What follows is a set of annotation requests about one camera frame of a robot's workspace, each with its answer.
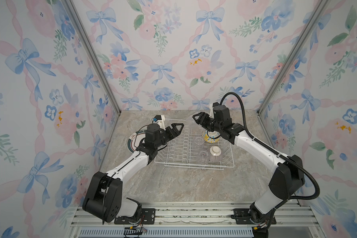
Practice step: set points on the clear glass tumbler front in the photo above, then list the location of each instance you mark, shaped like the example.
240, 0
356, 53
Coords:
202, 155

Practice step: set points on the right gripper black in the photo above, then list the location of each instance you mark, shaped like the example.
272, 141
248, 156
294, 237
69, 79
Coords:
200, 121

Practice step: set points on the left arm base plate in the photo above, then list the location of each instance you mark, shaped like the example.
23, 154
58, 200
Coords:
145, 216

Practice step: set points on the aluminium corner post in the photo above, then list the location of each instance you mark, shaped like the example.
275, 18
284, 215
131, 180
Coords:
77, 23
315, 16

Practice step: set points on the clear glass tumbler back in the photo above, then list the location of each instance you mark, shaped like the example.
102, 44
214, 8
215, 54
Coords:
197, 117

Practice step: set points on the white plate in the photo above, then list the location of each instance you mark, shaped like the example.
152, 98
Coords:
135, 139

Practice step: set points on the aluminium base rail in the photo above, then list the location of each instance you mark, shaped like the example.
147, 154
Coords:
199, 220

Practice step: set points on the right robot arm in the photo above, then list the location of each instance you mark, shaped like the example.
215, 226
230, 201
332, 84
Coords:
287, 174

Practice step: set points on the grey striped ceramic bowl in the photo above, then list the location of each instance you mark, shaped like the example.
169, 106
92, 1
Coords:
215, 154

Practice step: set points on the white wire dish rack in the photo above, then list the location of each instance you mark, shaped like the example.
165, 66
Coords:
181, 153

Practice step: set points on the yellow patterned ceramic bowl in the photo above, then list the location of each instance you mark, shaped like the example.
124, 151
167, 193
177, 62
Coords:
211, 137

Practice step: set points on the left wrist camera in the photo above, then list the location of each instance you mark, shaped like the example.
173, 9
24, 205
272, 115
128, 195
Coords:
160, 120

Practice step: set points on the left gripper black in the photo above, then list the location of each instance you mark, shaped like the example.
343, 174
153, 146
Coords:
175, 133

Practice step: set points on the right aluminium corner post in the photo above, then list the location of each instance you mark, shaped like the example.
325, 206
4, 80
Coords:
315, 16

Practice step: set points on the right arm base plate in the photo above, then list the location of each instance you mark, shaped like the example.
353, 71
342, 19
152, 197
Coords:
245, 216

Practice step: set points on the left aluminium corner post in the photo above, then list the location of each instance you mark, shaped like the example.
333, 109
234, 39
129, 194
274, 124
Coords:
77, 23

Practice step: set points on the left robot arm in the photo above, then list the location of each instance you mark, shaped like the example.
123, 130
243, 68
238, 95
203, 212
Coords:
104, 197

